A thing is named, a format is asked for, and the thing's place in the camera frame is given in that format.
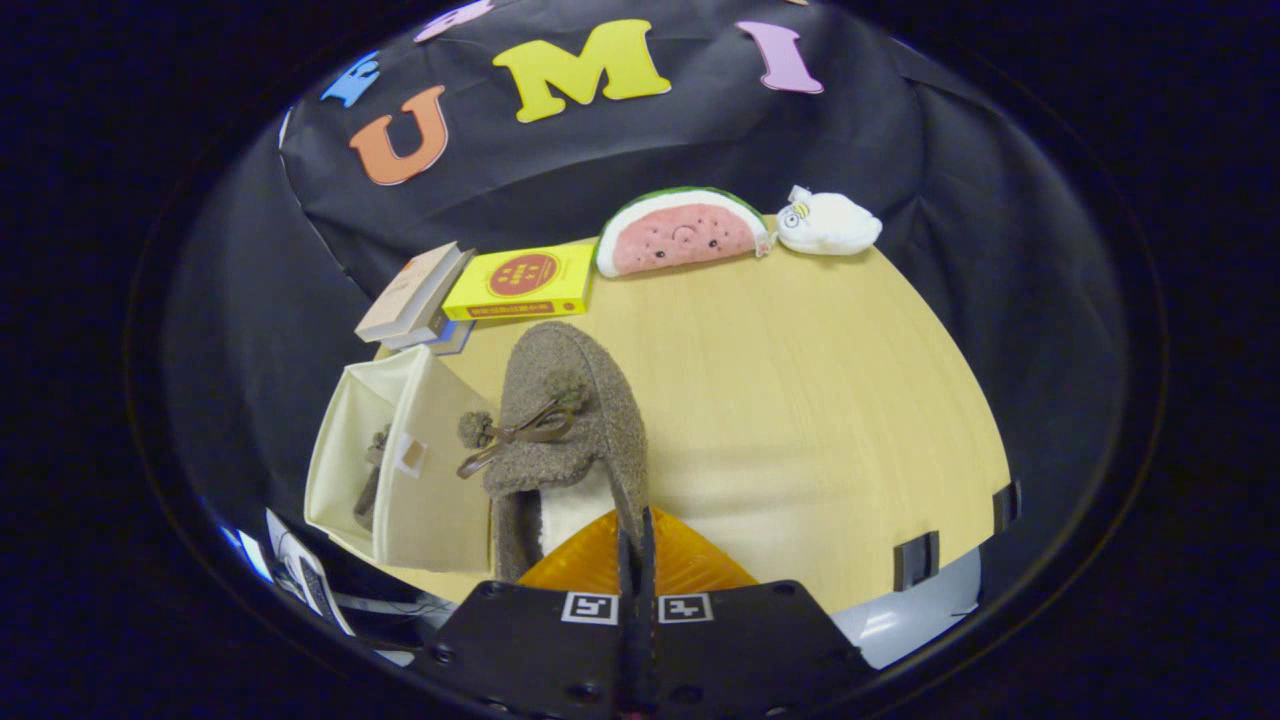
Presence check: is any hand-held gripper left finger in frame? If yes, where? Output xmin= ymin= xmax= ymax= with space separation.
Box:
xmin=410 ymin=506 xmax=638 ymax=720

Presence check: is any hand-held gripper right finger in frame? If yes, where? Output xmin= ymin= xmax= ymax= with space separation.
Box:
xmin=640 ymin=506 xmax=876 ymax=720

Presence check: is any beige fabric storage box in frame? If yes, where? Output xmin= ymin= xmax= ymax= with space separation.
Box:
xmin=304 ymin=345 xmax=498 ymax=574

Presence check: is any brown fuzzy shoe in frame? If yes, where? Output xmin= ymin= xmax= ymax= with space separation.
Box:
xmin=352 ymin=425 xmax=393 ymax=531
xmin=457 ymin=320 xmax=651 ymax=584

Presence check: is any white printed box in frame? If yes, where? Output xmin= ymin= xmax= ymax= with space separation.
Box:
xmin=265 ymin=508 xmax=356 ymax=641

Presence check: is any blue book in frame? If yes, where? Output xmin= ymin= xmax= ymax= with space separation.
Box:
xmin=425 ymin=318 xmax=476 ymax=357

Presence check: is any grey book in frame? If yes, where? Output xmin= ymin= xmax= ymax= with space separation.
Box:
xmin=385 ymin=250 xmax=476 ymax=349

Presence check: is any yellow book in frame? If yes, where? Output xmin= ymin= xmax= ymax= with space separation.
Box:
xmin=441 ymin=243 xmax=598 ymax=322

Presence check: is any beige book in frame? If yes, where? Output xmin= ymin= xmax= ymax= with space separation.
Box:
xmin=354 ymin=241 xmax=471 ymax=344

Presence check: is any watermelon slice plush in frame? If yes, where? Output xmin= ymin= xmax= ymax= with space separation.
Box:
xmin=595 ymin=186 xmax=771 ymax=279

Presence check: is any white plush toy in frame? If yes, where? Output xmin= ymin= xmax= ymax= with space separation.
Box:
xmin=775 ymin=185 xmax=884 ymax=257

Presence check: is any black backdrop cloth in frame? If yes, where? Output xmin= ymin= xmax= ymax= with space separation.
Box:
xmin=165 ymin=0 xmax=1131 ymax=601

